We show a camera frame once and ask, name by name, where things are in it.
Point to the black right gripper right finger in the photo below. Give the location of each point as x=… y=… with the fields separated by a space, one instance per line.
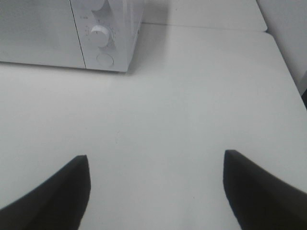
x=258 y=199

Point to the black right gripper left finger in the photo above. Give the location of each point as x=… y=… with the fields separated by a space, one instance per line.
x=59 y=203

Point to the round white door release button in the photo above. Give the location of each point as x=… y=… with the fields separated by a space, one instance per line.
x=105 y=60

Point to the white microwave door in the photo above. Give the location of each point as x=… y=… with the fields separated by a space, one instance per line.
x=40 y=32

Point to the white microwave knob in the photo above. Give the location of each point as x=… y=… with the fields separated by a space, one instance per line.
x=95 y=5
x=99 y=36

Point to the white microwave oven body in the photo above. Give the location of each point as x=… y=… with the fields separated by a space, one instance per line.
x=123 y=20

